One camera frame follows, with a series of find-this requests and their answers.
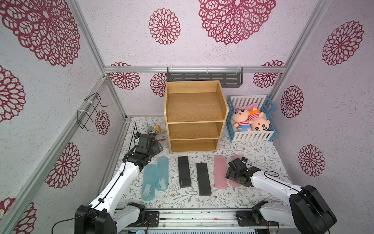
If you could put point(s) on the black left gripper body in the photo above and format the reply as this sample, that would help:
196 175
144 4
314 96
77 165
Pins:
155 150

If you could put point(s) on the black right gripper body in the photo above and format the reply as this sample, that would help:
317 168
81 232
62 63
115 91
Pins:
233 169

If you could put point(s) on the pink pencil case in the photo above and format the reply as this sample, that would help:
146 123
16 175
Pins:
220 170
231 182

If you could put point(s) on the teal pencil case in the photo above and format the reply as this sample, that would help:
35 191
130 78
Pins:
149 182
162 175

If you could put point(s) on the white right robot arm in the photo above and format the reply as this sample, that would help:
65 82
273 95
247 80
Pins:
303 207

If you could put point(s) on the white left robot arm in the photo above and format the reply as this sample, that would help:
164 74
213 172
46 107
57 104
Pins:
100 216

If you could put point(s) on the wooden three-tier shelf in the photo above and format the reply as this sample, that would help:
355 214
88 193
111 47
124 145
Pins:
195 114

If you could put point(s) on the orange striped plush toy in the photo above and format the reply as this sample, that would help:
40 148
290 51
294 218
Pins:
258 121

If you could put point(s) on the blue white toy crate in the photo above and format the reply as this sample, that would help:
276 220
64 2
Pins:
264 105

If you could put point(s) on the pink plush pig toy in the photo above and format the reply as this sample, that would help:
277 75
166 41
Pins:
241 115

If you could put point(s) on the grey plush keychain toy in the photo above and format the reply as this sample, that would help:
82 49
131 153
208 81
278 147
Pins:
154 130

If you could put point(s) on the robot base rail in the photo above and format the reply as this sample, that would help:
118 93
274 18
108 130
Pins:
206 221

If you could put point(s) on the grey wall-mounted rack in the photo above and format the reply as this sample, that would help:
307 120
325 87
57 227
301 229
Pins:
227 80

